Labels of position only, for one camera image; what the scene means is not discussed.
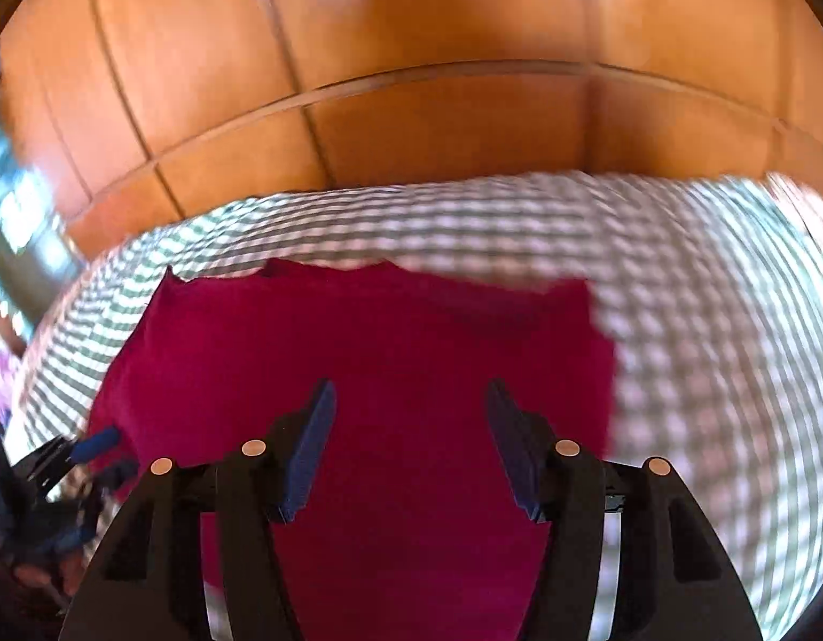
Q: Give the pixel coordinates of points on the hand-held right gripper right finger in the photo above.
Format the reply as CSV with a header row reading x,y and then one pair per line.
x,y
515,441

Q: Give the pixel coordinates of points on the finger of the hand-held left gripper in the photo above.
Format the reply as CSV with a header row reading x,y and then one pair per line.
x,y
97,445
117,469

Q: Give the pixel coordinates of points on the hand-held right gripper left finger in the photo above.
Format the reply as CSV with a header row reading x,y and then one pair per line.
x,y
311,441

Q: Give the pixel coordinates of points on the red garment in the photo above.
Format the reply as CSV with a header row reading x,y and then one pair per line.
x,y
398,360

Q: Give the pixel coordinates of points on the person's left hand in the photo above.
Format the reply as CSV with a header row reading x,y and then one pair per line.
x,y
44,577

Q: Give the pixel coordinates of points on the green checked blanket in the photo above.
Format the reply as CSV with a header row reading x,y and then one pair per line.
x,y
685,347

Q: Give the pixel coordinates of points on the window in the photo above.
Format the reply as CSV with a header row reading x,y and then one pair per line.
x,y
17,200

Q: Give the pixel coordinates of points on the wooden wardrobe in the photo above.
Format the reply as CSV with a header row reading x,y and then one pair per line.
x,y
418,27

